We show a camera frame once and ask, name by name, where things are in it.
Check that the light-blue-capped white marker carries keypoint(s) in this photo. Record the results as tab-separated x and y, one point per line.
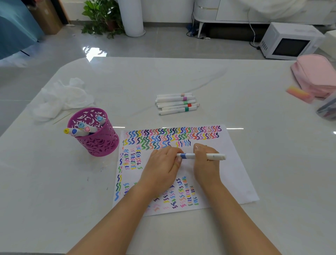
81	125

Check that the person's right thumb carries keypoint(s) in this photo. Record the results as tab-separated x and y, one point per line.
197	151

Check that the pink and yellow eraser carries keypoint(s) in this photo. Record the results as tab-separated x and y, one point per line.
299	94

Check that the white microwave oven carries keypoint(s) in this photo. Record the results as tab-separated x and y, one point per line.
288	42

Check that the green potted plant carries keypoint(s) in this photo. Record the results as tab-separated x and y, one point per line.
102	17

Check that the white marker with red band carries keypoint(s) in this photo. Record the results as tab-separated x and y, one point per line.
181	106

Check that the person's left forearm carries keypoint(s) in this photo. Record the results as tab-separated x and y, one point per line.
112	220

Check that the blue fabric cover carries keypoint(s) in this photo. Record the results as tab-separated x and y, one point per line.
15	26

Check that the person's left hand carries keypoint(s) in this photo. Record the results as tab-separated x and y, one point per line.
157	168

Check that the clear plastic marker container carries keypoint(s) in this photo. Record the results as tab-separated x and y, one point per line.
328	107

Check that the pink-capped white marker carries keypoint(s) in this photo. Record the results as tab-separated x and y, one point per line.
88	129

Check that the person's right forearm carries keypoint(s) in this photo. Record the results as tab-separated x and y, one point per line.
233	220

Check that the person's right hand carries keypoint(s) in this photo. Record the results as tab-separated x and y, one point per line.
207	169

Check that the white marker with olive band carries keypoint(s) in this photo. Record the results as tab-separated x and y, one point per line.
175	102

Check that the white cabinet with legs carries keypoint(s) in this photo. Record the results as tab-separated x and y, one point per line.
236	11

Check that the white marker with blue band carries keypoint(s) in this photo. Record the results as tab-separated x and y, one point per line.
189	156

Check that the person's left thumb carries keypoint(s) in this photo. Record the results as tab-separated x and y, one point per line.
178	163

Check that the white marker with green band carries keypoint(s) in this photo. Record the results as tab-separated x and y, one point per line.
175	110

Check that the brown cardboard box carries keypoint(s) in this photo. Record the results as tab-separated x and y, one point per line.
47	14

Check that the crumpled white tissue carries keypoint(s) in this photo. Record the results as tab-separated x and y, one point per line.
63	98

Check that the white cylindrical tower appliance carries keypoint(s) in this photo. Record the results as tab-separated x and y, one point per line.
132	18

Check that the blue-capped white marker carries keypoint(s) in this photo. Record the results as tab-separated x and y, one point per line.
100	119

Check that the white marker with purple band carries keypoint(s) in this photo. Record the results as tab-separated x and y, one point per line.
173	99

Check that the magenta perforated pen holder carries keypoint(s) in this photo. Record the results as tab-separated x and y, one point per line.
99	143

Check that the white marker with peach band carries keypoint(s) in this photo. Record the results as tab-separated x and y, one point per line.
170	95

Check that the thin wooden stick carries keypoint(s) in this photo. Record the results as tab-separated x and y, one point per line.
62	118

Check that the pink zip pouch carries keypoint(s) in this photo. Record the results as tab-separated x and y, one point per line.
316	75

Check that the white paper with coloured squiggles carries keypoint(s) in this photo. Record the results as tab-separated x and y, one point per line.
231	168

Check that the yellow-capped white marker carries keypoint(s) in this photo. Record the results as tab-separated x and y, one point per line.
70	132

